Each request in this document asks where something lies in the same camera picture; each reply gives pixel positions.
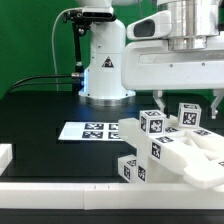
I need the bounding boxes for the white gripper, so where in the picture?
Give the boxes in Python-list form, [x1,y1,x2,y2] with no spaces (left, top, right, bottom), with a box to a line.
[121,38,224,119]

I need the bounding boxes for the small white tagged cube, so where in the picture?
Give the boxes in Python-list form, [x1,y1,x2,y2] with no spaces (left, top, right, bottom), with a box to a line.
[178,103,201,128]

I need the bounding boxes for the long white chair back post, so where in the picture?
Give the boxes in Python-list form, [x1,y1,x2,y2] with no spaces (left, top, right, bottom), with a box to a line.
[118,116,224,189]

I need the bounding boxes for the white sheet with tags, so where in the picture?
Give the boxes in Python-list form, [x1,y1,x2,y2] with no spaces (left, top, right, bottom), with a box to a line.
[59,122,121,141]

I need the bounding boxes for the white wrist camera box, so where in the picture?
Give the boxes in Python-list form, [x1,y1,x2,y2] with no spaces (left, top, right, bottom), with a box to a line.
[127,10,172,40]

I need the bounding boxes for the black cables at base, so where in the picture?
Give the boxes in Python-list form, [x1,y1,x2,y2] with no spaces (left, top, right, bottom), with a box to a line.
[6,73,84,96]

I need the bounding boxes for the white U-shaped boundary frame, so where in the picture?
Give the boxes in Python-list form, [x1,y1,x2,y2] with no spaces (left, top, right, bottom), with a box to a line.
[0,143,224,211]

